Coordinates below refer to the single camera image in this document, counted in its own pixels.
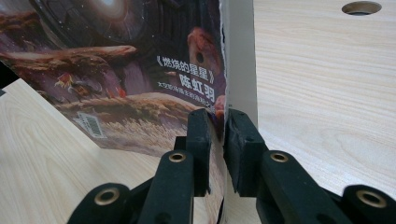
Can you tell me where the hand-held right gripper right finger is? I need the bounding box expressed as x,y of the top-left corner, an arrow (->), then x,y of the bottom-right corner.
223,108 -> 355,224

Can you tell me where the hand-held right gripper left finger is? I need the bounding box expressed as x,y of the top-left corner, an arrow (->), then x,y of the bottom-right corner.
146,108 -> 213,224

